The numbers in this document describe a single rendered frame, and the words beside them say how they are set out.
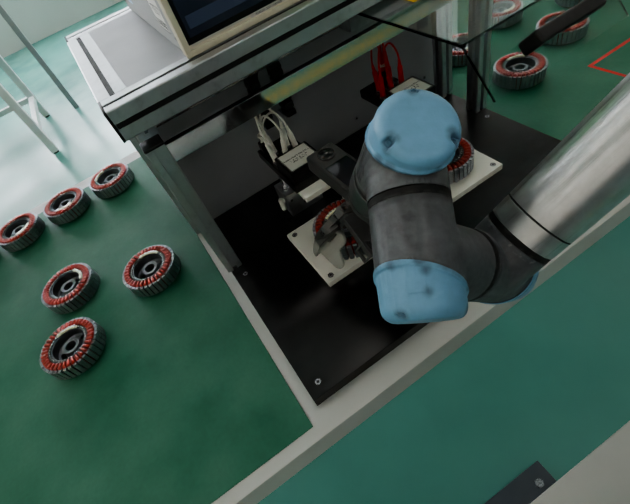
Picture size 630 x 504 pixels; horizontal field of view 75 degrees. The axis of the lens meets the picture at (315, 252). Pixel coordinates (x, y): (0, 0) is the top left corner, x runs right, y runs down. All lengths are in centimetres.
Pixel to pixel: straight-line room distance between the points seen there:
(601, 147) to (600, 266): 131
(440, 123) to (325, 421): 43
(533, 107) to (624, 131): 62
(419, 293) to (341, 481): 109
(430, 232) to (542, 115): 70
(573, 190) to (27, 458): 84
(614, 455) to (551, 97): 72
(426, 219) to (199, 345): 51
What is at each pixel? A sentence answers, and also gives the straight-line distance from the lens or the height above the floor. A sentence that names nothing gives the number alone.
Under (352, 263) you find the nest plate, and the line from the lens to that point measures 69.
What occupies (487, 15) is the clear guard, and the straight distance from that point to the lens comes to 65.
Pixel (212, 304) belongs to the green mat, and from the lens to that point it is 78.
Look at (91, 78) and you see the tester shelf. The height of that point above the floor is 112.
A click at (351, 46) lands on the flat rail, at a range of 72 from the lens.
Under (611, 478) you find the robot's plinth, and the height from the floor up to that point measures 75.
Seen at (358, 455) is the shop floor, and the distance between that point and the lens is 138.
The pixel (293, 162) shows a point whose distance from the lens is 70.
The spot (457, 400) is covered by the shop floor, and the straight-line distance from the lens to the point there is 140.
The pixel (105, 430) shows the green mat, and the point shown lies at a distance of 78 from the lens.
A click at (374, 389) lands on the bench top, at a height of 75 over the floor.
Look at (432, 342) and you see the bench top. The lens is 64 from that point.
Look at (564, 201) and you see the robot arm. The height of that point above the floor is 103.
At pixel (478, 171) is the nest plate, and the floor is 78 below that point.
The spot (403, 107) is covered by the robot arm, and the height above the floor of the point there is 113.
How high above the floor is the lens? 132
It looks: 48 degrees down
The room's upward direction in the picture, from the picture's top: 22 degrees counter-clockwise
